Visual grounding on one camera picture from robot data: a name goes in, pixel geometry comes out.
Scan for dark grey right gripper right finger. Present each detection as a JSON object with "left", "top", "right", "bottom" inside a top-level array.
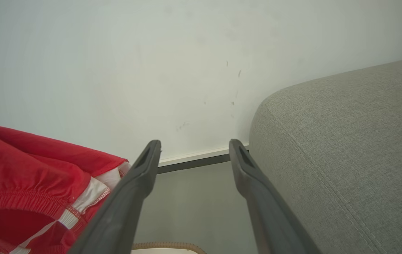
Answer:
[{"left": 229, "top": 139, "right": 323, "bottom": 254}]

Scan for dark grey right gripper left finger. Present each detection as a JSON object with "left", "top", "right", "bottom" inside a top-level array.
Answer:
[{"left": 68, "top": 140, "right": 162, "bottom": 254}]

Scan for red shorts with white stripes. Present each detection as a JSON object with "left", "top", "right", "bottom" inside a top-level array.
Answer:
[{"left": 0, "top": 122, "right": 132, "bottom": 254}]

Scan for wicker laundry basket white liner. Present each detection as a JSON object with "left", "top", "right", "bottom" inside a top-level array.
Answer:
[{"left": 132, "top": 242, "right": 207, "bottom": 254}]

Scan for white and black baseboard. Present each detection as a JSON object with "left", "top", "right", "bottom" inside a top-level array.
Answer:
[{"left": 157, "top": 143, "right": 249, "bottom": 174}]

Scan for grey fabric pouf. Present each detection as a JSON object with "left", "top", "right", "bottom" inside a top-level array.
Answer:
[{"left": 249, "top": 56, "right": 402, "bottom": 254}]

